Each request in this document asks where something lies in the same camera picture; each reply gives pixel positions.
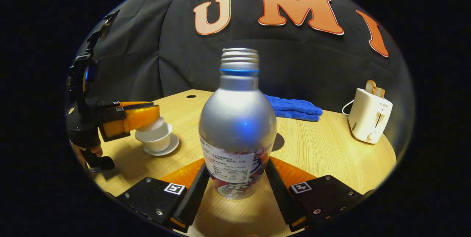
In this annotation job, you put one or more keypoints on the silver water bottle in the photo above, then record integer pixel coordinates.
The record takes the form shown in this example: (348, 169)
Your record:
(237, 123)

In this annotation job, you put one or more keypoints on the cream toaster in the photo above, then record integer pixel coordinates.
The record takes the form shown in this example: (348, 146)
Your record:
(368, 119)

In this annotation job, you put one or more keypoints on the white saucer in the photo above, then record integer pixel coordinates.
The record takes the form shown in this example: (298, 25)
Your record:
(171, 148)

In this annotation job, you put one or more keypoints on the blue towel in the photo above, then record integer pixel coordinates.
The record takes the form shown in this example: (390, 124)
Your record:
(294, 109)

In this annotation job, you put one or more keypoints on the toast slice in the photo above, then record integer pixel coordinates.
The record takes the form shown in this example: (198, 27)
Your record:
(380, 92)
(370, 87)

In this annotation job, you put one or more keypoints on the dark round coaster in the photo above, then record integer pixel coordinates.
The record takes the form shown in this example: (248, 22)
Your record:
(279, 142)

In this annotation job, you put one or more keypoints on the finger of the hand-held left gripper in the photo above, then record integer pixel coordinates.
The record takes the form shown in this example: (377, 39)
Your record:
(125, 105)
(132, 119)

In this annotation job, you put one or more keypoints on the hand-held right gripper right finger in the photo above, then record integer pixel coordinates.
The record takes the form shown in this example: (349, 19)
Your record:
(281, 196)

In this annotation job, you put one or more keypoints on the white teacup lid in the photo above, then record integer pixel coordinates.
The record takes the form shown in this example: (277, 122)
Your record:
(156, 124)

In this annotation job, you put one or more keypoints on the black backdrop cloth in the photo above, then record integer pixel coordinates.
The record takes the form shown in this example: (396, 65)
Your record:
(312, 71)

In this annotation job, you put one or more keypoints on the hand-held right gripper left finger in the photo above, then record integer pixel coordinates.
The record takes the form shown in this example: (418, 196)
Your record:
(193, 196)

